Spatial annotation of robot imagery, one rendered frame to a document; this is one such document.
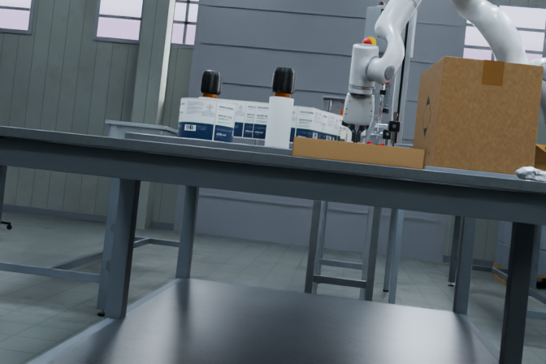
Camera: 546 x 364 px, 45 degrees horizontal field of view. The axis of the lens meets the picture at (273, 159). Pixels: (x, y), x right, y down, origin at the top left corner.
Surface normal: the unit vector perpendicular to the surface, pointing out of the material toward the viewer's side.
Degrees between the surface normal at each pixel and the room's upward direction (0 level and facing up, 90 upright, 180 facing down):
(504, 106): 90
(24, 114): 90
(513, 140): 90
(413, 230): 90
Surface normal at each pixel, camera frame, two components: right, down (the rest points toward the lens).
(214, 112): 0.29, 0.01
